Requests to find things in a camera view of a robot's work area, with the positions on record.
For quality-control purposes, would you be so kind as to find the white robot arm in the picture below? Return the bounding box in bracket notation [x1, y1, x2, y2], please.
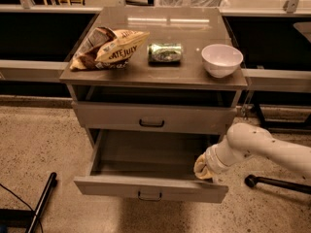
[193, 123, 311, 180]

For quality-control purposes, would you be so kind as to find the black stand leg left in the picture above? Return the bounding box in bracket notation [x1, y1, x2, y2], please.
[25, 172, 57, 233]

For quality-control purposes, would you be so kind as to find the black cable on floor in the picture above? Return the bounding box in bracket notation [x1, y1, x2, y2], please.
[0, 182, 44, 233]

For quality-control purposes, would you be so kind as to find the grey drawer cabinet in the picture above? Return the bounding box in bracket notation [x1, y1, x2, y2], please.
[60, 7, 247, 142]

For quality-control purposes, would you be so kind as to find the grey top drawer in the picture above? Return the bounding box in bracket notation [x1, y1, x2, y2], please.
[72, 102, 236, 135]

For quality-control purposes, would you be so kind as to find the black caster leg right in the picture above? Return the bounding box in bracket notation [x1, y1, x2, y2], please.
[244, 175, 311, 194]

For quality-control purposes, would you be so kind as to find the grey drawer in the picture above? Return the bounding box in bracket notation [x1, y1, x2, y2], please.
[72, 102, 236, 135]
[74, 130, 228, 203]

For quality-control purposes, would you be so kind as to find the yellow chip bag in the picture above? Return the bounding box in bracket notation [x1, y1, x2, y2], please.
[70, 27, 150, 71]

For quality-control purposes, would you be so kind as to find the white bowl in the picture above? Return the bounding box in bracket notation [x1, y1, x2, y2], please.
[201, 44, 243, 79]

